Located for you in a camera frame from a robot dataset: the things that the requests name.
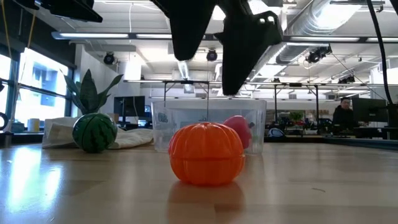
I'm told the red toy apple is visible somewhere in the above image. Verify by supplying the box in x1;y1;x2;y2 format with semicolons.
222;114;253;150

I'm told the orange ribbed toy fruit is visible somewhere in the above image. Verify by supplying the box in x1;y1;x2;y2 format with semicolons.
168;121;246;187

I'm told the green striped toy watermelon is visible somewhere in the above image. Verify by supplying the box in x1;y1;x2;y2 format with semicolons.
72;112;118;154

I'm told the linear ceiling light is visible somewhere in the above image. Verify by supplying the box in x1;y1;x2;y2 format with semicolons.
51;30;388;44

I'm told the black ceiling spotlight cluster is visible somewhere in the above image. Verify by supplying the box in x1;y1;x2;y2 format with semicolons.
305;45;333;65

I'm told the small green background plant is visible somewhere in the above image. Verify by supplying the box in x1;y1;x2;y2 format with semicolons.
289;111;304;125

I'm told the snake plant in white pot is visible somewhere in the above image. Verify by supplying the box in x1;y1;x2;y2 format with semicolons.
62;68;124;116

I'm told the blue and white bag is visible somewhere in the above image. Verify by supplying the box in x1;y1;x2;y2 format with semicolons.
267;127;285;138

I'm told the small black monitor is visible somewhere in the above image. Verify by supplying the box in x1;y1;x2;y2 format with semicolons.
113;95;146;118

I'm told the clear plastic container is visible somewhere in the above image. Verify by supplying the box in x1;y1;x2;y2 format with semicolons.
151;99;267;155

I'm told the person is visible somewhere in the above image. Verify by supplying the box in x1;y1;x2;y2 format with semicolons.
331;96;355;135

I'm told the white cylindrical cup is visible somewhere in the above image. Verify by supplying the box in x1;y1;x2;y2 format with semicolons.
27;118;40;133

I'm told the white plaid kitchen towel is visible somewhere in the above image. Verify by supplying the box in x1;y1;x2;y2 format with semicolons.
42;116;155;150

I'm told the large dark monitor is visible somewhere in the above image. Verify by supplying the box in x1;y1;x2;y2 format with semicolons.
352;97;389;126

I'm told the short black frame stand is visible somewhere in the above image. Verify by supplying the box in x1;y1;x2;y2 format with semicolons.
163;80;210;101

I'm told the tall black frame stand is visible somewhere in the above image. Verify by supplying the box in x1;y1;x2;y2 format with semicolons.
272;82;320;135

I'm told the silver air duct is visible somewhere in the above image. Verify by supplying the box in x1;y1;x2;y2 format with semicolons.
248;0;361;65

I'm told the left arm base cable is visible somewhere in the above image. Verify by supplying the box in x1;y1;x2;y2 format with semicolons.
0;111;9;131

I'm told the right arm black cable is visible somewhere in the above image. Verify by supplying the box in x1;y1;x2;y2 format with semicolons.
366;0;393;104

